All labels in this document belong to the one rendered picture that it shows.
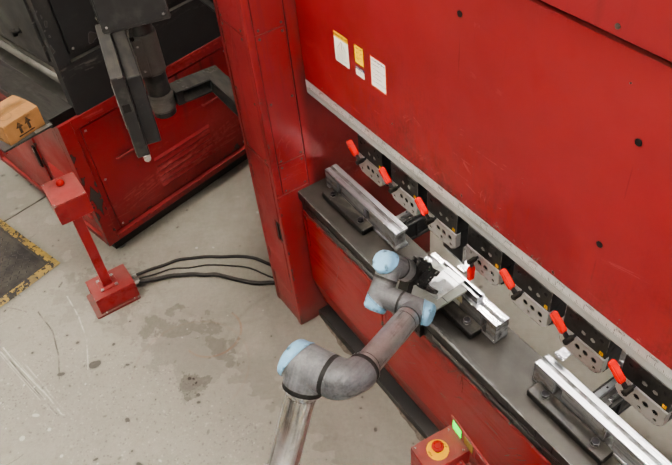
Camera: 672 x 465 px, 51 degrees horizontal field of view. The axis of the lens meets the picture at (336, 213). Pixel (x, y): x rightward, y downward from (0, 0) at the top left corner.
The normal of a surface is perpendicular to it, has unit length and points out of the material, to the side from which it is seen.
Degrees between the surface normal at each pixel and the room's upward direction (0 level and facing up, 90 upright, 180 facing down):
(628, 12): 90
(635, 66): 90
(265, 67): 90
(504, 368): 0
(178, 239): 0
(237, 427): 0
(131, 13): 90
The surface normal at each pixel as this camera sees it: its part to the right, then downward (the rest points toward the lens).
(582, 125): -0.83, 0.43
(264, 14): 0.55, 0.54
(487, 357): -0.08, -0.72
